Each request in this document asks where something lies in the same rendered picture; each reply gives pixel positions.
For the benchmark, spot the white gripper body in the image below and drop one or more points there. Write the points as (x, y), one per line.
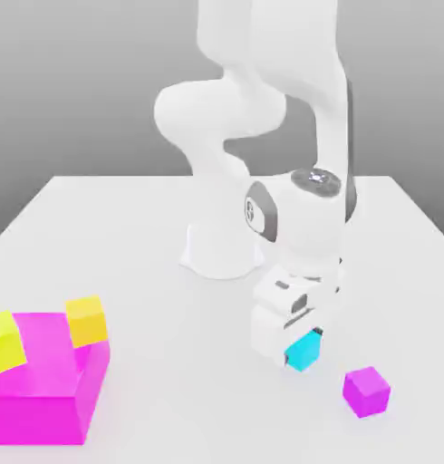
(267, 331)

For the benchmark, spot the small cyan cube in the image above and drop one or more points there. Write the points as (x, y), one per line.
(303, 351)

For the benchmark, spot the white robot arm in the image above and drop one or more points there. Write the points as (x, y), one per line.
(214, 108)

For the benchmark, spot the small purple cube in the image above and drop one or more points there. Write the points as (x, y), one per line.
(367, 393)

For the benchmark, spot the small orange cube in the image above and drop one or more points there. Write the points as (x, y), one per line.
(87, 322)

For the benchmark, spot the small yellow cube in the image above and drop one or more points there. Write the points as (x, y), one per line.
(4, 342)

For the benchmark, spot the large magenta box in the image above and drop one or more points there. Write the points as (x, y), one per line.
(44, 380)

